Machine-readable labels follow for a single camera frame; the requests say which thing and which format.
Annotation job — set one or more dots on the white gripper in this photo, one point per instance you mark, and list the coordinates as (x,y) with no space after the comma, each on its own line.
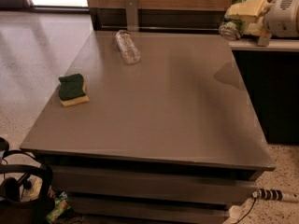
(281,16)

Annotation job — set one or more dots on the green soda can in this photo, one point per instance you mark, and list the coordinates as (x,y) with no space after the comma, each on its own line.
(232,29)

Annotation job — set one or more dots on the clear plastic bottle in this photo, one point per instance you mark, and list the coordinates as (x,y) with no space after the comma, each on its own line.
(127,47)

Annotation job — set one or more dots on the grey table with drawers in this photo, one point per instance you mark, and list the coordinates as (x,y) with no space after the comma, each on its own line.
(173,139)

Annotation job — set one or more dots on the green yellow sponge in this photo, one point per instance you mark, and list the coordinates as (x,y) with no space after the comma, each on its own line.
(72,90)

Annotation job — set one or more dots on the green snack packet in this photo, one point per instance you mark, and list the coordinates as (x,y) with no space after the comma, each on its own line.
(60,206)

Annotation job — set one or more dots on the right metal bracket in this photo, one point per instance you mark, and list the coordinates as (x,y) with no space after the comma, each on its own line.
(263,40)

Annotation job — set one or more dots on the metal bracket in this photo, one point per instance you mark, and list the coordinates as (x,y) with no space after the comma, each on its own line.
(263,40)
(131,9)

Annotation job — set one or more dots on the left metal bracket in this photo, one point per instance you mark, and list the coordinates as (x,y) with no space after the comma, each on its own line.
(131,9)

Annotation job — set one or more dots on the striped cable plug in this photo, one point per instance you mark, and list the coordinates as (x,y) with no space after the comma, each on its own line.
(276,195)

